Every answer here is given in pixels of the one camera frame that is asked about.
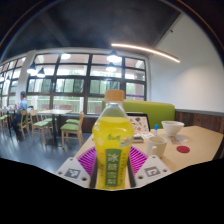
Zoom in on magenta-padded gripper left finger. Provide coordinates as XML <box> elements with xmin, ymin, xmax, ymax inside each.
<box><xmin>55</xmin><ymin>146</ymin><xmax>99</xmax><ymax>189</ymax></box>

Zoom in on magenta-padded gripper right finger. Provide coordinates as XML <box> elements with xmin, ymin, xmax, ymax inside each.
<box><xmin>128</xmin><ymin>145</ymin><xmax>173</xmax><ymax>188</ymax></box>

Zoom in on yellow drink bottle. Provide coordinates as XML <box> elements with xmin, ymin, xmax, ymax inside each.
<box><xmin>91</xmin><ymin>89</ymin><xmax>135</xmax><ymax>190</ymax></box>

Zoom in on white mug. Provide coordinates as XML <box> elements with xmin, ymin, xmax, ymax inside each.
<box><xmin>145</xmin><ymin>134</ymin><xmax>168</xmax><ymax>159</ymax></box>

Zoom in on flat round red coaster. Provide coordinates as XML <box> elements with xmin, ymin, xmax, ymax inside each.
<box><xmin>176</xmin><ymin>145</ymin><xmax>191</xmax><ymax>154</ymax></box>

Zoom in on wooden chairs with green seats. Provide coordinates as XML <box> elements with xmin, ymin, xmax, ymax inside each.
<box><xmin>0</xmin><ymin>108</ymin><xmax>86</xmax><ymax>149</ymax></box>

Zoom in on tablet with sticker-print cover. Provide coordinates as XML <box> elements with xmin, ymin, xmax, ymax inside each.
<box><xmin>126</xmin><ymin>112</ymin><xmax>151</xmax><ymax>136</ymax></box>

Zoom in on white bowl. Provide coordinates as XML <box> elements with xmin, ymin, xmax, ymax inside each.
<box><xmin>161</xmin><ymin>120</ymin><xmax>185</xmax><ymax>137</ymax></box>

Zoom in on green bench seat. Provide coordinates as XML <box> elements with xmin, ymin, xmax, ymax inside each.
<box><xmin>101</xmin><ymin>99</ymin><xmax>176</xmax><ymax>130</ymax></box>

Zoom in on wooden dining table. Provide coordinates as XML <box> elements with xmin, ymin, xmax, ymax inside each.
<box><xmin>38</xmin><ymin>108</ymin><xmax>73</xmax><ymax>145</ymax></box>

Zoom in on person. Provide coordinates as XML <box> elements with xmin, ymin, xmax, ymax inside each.
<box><xmin>12</xmin><ymin>90</ymin><xmax>29</xmax><ymax>138</ymax></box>

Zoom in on black pendant lamps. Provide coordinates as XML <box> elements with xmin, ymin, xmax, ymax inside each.
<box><xmin>0</xmin><ymin>49</ymin><xmax>124</xmax><ymax>84</ymax></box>

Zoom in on long curved ceiling light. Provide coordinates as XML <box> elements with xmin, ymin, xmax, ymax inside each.
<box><xmin>110</xmin><ymin>42</ymin><xmax>181</xmax><ymax>64</ymax></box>

